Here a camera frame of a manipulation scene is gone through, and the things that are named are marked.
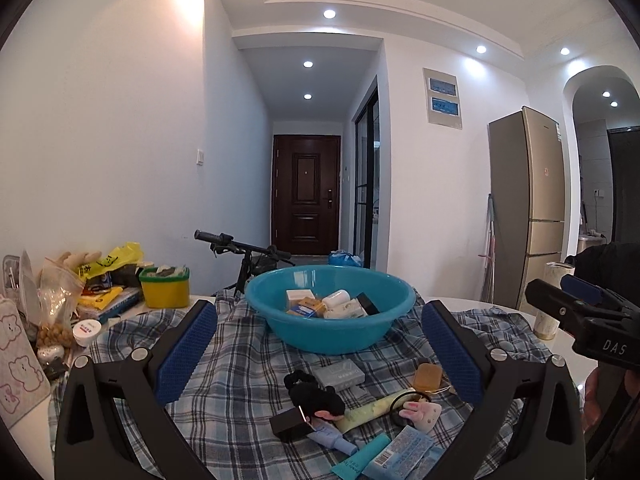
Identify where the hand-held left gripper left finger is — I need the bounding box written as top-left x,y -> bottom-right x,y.
54,299 -> 219,480

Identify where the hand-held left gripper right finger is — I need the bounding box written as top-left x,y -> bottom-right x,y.
421,299 -> 587,480

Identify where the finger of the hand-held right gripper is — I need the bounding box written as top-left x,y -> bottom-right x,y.
524,278 -> 589,334
559,274 -> 627,309

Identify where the white cardboard box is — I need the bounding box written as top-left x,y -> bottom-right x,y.
285,288 -> 316,309

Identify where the white lotion bottle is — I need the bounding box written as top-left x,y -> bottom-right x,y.
321,288 -> 351,311

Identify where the blue plastic basin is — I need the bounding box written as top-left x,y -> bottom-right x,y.
244,265 -> 417,356

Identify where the white round desktop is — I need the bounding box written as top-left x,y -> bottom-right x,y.
10,293 -> 609,461

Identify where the person's right hand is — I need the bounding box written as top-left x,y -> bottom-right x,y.
582,369 -> 606,434

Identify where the cream tumbler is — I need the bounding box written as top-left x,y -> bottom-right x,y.
532,261 -> 576,341

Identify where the amber soap bar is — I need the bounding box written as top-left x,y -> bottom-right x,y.
414,362 -> 445,395

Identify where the black jacket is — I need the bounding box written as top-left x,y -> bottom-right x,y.
565,242 -> 640,287

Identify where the blue plaid cloth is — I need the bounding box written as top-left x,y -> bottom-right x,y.
47,293 -> 552,480

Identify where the yellow container green rim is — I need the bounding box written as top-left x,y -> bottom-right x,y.
138,265 -> 191,309

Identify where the blue white booklet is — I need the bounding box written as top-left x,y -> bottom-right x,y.
95,289 -> 146,324

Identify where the pale green tube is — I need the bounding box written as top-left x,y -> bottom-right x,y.
333,387 -> 434,434

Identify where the yellow snack packet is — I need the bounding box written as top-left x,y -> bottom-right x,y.
77,284 -> 124,311

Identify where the white round tub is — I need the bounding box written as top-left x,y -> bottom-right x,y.
72,319 -> 103,347

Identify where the gold refrigerator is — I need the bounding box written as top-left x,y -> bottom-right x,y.
488,105 -> 566,312

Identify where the small blue packet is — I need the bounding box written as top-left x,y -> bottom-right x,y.
421,447 -> 446,472

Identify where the black bicycle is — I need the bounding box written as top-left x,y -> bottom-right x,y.
194,229 -> 296,297

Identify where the light blue barcode packet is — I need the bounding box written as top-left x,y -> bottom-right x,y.
359,424 -> 436,480

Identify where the grey flat box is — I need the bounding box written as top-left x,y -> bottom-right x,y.
312,359 -> 367,390

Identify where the black scrunchie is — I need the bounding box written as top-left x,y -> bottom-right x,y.
283,369 -> 319,394

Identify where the yellow plastic bag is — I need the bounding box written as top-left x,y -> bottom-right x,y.
75,242 -> 145,286

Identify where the small black box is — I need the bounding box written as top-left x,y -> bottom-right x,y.
269,404 -> 314,444

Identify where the clear bag of nuts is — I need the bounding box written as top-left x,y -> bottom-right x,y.
37,257 -> 86,349

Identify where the teal sachet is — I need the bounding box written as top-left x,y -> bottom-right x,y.
329,433 -> 392,479

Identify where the black haired doll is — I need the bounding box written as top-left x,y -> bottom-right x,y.
290,382 -> 347,424

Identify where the blue plastic bag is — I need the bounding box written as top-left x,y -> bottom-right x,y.
328,249 -> 364,267

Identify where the light blue small tube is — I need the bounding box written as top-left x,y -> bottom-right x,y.
305,419 -> 359,456

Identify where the pink bear pouch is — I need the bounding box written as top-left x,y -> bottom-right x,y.
0,294 -> 51,429

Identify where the dark brown door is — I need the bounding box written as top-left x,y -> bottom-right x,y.
272,134 -> 343,256

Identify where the black framed glass door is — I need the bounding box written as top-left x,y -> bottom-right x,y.
352,75 -> 381,269

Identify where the pink bunny hair tie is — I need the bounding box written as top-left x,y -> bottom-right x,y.
389,392 -> 442,432

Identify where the grey wall panel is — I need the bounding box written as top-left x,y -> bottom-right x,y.
423,67 -> 464,130

